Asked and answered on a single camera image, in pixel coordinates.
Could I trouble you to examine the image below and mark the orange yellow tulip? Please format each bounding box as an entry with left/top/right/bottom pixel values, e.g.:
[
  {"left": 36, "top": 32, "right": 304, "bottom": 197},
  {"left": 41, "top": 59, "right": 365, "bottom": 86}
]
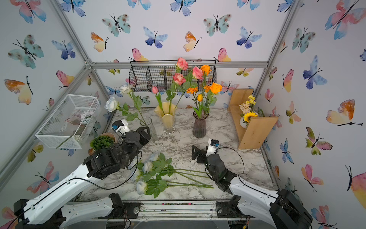
[{"left": 193, "top": 93, "right": 205, "bottom": 119}]

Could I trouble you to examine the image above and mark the small pink rosebud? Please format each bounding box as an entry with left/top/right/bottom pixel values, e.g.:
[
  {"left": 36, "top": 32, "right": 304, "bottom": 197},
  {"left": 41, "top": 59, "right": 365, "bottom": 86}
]
[{"left": 152, "top": 86, "right": 165, "bottom": 115}]

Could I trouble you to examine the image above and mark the orange marigold flower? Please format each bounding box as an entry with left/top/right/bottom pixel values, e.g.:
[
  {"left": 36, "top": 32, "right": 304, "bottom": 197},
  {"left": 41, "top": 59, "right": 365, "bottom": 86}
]
[{"left": 186, "top": 87, "right": 200, "bottom": 115}]

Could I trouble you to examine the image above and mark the orange rose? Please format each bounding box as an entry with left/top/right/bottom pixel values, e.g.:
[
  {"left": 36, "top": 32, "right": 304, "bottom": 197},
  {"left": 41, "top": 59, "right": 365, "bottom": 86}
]
[
  {"left": 209, "top": 83, "right": 223, "bottom": 108},
  {"left": 200, "top": 65, "right": 211, "bottom": 87}
]

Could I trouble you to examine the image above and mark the pink rose tall stem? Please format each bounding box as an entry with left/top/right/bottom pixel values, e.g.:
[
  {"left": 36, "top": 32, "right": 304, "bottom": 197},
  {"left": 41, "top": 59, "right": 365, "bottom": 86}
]
[{"left": 168, "top": 57, "right": 189, "bottom": 115}]

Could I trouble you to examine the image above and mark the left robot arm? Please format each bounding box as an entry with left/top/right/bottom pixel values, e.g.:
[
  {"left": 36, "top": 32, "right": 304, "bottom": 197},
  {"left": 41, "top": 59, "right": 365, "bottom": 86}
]
[{"left": 8, "top": 127, "right": 151, "bottom": 229}]

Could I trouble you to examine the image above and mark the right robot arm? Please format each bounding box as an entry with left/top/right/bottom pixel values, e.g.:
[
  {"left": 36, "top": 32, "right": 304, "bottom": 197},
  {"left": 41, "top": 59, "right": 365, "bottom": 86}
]
[{"left": 192, "top": 145, "right": 313, "bottom": 229}]

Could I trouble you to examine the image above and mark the purple ribbed glass vase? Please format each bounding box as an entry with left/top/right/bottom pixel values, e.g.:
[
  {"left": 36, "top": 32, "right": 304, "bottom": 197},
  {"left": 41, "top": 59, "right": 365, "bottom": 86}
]
[{"left": 192, "top": 112, "right": 209, "bottom": 138}]

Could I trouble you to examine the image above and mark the green succulent in pink pot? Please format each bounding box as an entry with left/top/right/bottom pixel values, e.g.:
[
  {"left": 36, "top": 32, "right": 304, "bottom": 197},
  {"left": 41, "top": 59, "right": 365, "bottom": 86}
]
[{"left": 90, "top": 133, "right": 116, "bottom": 151}]

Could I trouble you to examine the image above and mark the clear glass vase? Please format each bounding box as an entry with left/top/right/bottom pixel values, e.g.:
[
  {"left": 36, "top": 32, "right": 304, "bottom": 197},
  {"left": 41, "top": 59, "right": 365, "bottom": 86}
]
[{"left": 140, "top": 117, "right": 157, "bottom": 142}]

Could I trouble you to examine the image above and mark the yellow ruffled glass vase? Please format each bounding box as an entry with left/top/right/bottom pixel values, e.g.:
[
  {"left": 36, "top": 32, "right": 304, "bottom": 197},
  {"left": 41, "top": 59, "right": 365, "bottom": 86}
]
[{"left": 154, "top": 102, "right": 177, "bottom": 134}]

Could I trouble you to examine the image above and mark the sunflower bouquet in white vase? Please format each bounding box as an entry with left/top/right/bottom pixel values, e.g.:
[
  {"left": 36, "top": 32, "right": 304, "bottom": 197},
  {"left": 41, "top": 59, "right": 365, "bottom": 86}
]
[{"left": 239, "top": 95, "right": 265, "bottom": 129}]

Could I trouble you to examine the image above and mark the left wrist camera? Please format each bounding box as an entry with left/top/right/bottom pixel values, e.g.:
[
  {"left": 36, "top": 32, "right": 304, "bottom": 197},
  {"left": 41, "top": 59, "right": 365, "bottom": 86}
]
[{"left": 112, "top": 119, "right": 131, "bottom": 136}]

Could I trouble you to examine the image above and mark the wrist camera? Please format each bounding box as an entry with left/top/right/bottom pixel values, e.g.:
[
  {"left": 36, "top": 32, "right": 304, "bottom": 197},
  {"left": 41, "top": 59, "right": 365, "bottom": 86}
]
[
  {"left": 206, "top": 138, "right": 219, "bottom": 157},
  {"left": 112, "top": 119, "right": 131, "bottom": 136}
]

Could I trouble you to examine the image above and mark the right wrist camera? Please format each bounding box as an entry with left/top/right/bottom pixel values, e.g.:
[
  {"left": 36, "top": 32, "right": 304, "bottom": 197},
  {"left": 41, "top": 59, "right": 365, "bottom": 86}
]
[{"left": 206, "top": 138, "right": 219, "bottom": 157}]

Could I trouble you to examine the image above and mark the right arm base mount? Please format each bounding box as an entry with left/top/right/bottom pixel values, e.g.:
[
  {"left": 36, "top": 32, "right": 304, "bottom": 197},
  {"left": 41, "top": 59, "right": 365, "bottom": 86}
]
[{"left": 216, "top": 195, "right": 243, "bottom": 218}]

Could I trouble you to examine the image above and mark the wooden wall shelf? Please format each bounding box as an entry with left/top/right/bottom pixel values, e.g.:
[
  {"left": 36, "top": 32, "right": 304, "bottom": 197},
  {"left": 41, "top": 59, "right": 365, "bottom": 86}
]
[{"left": 228, "top": 89, "right": 278, "bottom": 149}]

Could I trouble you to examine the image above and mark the white mesh wall box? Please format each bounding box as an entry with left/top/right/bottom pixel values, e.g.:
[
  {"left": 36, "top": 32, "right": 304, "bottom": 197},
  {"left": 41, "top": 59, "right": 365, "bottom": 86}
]
[{"left": 35, "top": 94, "right": 101, "bottom": 149}]

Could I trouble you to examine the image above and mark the aluminium front rail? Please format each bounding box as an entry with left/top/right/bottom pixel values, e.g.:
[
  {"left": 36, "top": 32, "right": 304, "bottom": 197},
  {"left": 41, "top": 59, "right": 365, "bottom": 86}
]
[{"left": 74, "top": 199, "right": 298, "bottom": 221}]

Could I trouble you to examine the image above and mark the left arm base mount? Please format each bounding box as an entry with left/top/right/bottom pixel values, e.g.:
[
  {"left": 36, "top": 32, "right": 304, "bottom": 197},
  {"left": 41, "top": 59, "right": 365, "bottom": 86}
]
[{"left": 106, "top": 193, "right": 141, "bottom": 219}]

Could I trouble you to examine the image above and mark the black wire wall basket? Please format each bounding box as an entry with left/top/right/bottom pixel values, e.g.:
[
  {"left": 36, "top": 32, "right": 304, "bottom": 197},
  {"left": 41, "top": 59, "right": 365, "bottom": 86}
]
[{"left": 128, "top": 59, "right": 217, "bottom": 92}]

